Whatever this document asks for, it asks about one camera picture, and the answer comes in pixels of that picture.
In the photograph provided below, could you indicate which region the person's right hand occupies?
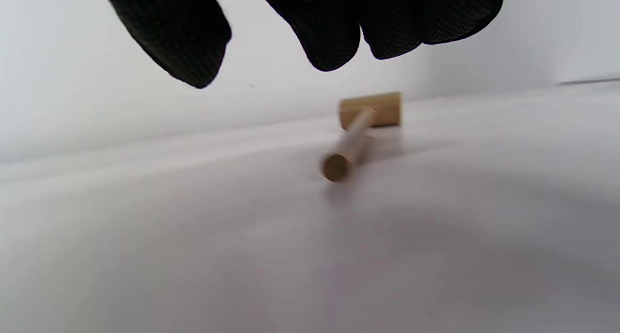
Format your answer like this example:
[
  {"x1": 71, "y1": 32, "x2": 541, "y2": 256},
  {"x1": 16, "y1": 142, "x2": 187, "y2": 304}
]
[{"x1": 97, "y1": 0, "x2": 543, "y2": 89}]

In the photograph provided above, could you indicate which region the wooden mallet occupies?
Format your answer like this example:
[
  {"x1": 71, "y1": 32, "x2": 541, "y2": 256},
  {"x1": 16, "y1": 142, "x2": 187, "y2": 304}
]
[{"x1": 320, "y1": 92, "x2": 403, "y2": 182}]

